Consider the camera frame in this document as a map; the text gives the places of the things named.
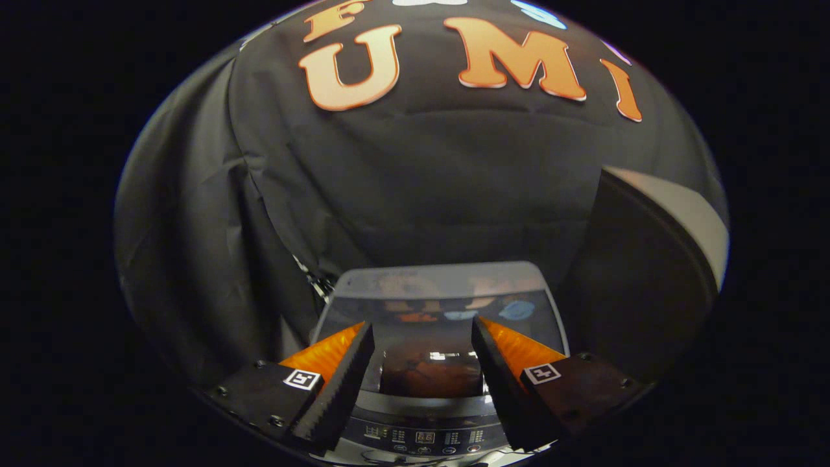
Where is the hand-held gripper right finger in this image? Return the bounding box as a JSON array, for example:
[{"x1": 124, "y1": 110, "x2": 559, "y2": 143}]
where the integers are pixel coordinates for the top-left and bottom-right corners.
[{"x1": 470, "y1": 316, "x2": 649, "y2": 453}]

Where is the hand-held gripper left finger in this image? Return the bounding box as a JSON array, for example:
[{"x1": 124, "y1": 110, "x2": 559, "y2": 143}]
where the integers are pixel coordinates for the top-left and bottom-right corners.
[{"x1": 207, "y1": 321, "x2": 377, "y2": 455}]

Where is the dark transparent washing machine lid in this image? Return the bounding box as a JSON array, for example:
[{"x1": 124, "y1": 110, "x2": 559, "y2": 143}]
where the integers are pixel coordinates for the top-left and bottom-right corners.
[{"x1": 311, "y1": 261, "x2": 571, "y2": 396}]

